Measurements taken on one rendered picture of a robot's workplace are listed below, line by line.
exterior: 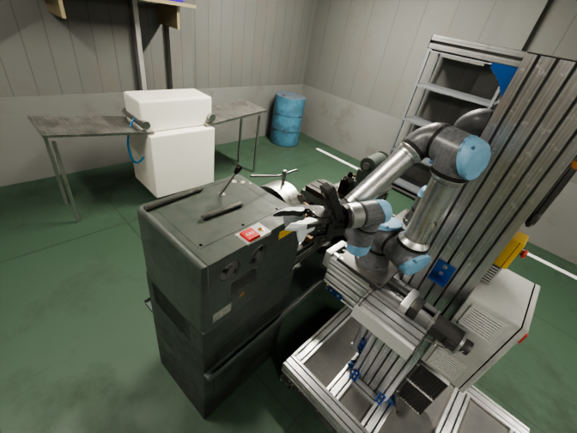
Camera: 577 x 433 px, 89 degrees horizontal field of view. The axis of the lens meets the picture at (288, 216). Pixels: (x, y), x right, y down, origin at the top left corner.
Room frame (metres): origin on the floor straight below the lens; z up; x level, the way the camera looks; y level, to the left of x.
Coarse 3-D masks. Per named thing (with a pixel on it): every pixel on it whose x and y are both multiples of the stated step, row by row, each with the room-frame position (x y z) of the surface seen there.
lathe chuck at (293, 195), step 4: (276, 180) 1.48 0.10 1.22; (280, 180) 1.47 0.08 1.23; (268, 184) 1.42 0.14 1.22; (272, 184) 1.41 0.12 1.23; (276, 184) 1.41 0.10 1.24; (288, 184) 1.44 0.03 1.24; (280, 188) 1.37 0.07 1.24; (284, 188) 1.38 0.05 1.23; (288, 188) 1.40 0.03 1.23; (292, 188) 1.41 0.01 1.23; (284, 192) 1.35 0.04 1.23; (288, 192) 1.36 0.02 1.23; (292, 192) 1.38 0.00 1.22; (296, 192) 1.39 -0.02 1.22; (288, 196) 1.34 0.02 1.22; (292, 196) 1.36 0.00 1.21; (296, 196) 1.37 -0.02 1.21; (292, 200) 1.33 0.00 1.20; (296, 200) 1.35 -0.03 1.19; (292, 204) 1.31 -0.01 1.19; (296, 204) 1.33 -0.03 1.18
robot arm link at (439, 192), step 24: (432, 144) 0.92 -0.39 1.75; (456, 144) 0.86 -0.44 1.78; (480, 144) 0.84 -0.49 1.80; (432, 168) 0.89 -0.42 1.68; (456, 168) 0.83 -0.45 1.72; (480, 168) 0.85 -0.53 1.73; (432, 192) 0.87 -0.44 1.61; (432, 216) 0.85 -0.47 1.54; (408, 240) 0.87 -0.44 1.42; (408, 264) 0.82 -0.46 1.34
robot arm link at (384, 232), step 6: (390, 222) 1.00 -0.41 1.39; (396, 222) 1.01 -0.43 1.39; (384, 228) 0.96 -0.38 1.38; (390, 228) 0.96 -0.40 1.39; (396, 228) 0.96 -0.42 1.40; (402, 228) 0.98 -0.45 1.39; (378, 234) 0.97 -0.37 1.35; (384, 234) 0.96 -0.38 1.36; (390, 234) 0.95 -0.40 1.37; (396, 234) 0.94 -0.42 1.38; (378, 240) 0.95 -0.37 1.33; (384, 240) 0.94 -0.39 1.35; (372, 246) 0.97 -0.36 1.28; (378, 246) 0.95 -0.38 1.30; (384, 246) 0.92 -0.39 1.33; (378, 252) 0.96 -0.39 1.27
